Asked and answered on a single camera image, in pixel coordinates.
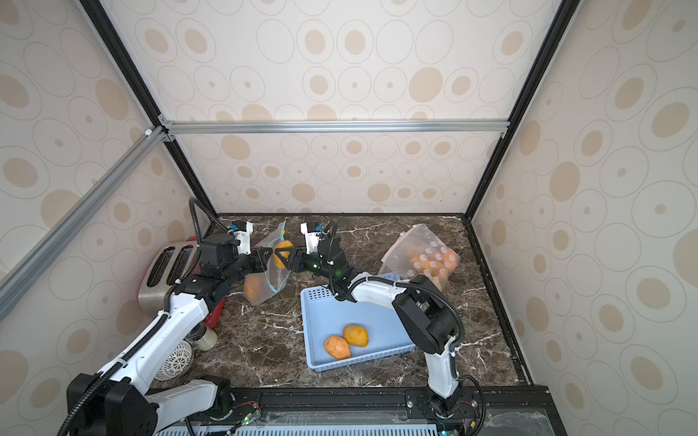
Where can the black corner frame post left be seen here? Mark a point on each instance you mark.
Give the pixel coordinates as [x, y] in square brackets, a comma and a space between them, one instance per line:
[98, 17]

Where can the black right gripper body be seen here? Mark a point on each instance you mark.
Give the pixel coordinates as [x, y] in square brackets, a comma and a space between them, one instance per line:
[304, 258]

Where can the black corner frame post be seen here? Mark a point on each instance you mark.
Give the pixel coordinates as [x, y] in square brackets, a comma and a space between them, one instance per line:
[553, 38]
[98, 17]

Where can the clear blue zipper bag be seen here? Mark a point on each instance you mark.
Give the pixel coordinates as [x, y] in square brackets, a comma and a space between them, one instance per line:
[276, 278]

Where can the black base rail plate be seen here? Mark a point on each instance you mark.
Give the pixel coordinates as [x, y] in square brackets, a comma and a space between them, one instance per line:
[266, 366]

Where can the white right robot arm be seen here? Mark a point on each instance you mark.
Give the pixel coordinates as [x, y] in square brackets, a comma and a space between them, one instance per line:
[431, 322]

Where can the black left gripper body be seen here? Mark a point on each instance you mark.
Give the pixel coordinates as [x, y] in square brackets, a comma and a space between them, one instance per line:
[241, 266]

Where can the red steel toaster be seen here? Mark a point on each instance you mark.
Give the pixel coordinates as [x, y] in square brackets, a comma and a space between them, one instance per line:
[175, 268]

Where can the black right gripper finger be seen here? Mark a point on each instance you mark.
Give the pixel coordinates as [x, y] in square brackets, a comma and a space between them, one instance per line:
[288, 251]
[294, 266]

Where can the white patterned bowl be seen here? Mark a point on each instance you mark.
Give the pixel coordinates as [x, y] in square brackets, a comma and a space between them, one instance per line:
[177, 363]

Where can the silver aluminium rail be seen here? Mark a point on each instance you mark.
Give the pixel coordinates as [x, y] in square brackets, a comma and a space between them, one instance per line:
[20, 280]
[337, 127]

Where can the black corner frame post right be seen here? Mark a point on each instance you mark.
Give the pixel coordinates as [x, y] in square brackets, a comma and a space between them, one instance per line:
[553, 38]

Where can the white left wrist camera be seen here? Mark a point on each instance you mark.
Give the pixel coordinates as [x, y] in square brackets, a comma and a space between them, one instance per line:
[241, 232]

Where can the silver aluminium rail left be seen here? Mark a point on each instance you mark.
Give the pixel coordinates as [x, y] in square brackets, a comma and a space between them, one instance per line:
[20, 280]

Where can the light blue plastic basket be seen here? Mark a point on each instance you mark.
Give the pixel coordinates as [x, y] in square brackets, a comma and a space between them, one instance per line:
[324, 316]

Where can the clear pink zipper bag spare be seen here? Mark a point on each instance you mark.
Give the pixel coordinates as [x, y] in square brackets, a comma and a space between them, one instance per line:
[419, 251]

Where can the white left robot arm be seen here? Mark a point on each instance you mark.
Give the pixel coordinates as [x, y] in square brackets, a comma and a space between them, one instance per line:
[115, 400]

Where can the yellow potato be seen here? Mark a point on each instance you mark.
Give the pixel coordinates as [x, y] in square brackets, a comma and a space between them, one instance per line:
[356, 335]

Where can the silver aluminium rail back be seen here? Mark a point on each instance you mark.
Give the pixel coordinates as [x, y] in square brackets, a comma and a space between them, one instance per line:
[337, 127]

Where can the orange wrinkled potato front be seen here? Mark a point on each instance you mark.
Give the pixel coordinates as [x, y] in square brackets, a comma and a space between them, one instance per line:
[337, 347]

